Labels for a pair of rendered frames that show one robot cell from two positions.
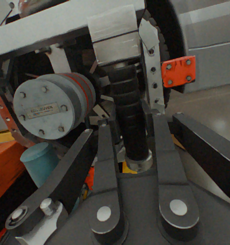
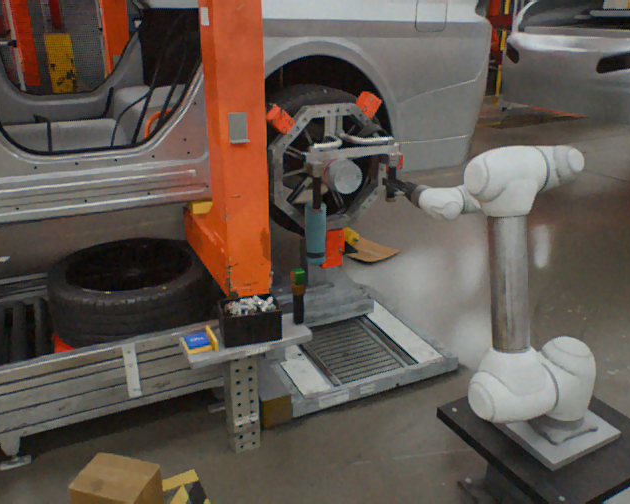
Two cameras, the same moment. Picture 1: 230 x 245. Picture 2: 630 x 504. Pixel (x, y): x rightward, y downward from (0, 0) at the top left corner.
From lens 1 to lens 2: 2.30 m
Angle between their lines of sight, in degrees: 32
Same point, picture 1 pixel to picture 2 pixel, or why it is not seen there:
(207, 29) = (407, 131)
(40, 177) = (322, 222)
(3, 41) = (359, 152)
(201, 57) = (403, 149)
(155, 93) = (381, 173)
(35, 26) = (370, 150)
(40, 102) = (349, 173)
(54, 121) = (351, 183)
